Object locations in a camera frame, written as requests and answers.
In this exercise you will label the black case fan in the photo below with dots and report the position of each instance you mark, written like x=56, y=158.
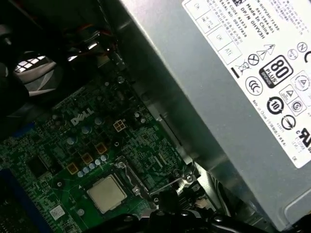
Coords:
x=36, y=80

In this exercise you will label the blue expansion slot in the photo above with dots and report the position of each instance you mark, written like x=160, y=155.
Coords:
x=29, y=201

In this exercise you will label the metal locking lever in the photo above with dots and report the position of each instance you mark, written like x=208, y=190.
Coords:
x=170, y=184

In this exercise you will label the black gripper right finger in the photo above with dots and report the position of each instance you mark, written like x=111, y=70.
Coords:
x=213, y=225

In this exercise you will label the metal socket cover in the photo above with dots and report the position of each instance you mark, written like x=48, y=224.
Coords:
x=133, y=178

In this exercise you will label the green motherboard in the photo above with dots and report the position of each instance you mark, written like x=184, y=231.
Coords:
x=63, y=184

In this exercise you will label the blue rear port connector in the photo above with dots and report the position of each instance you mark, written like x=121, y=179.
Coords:
x=23, y=129

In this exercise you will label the grey power supply unit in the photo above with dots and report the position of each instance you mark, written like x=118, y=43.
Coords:
x=194, y=72

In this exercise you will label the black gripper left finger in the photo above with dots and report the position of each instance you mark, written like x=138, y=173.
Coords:
x=127, y=223

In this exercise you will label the silver CPU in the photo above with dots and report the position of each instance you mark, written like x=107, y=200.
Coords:
x=105, y=193

